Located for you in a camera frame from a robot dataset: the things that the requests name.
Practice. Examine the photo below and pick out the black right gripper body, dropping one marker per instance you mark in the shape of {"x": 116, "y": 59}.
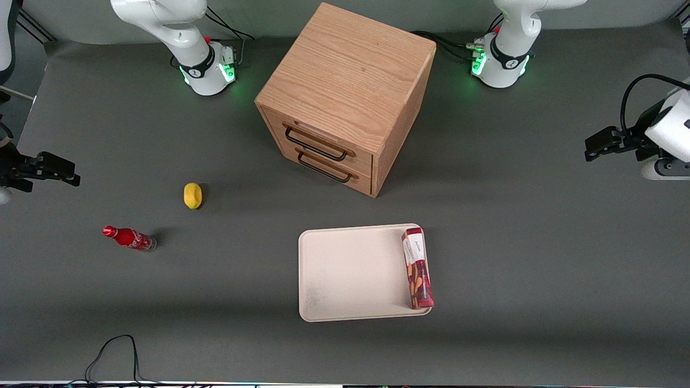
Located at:
{"x": 12, "y": 166}

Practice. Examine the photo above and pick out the red cookie box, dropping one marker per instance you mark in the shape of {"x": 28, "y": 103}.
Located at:
{"x": 418, "y": 269}

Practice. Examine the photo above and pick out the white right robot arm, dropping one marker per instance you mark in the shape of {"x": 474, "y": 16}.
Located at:
{"x": 202, "y": 73}

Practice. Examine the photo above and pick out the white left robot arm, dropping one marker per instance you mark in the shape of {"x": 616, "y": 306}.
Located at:
{"x": 504, "y": 64}

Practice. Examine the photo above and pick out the cream plastic tray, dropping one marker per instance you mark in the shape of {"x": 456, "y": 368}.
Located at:
{"x": 350, "y": 272}

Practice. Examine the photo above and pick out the red cola bottle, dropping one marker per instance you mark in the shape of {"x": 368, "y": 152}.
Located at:
{"x": 129, "y": 238}

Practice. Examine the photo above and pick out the yellow lemon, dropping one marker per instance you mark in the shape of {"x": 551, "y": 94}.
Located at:
{"x": 192, "y": 195}

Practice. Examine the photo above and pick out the dark grey table mat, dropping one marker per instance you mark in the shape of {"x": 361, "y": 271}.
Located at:
{"x": 215, "y": 302}

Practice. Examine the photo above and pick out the oak wooden drawer cabinet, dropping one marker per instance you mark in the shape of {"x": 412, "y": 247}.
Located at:
{"x": 345, "y": 75}

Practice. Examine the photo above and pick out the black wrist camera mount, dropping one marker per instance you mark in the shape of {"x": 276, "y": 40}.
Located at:
{"x": 648, "y": 121}

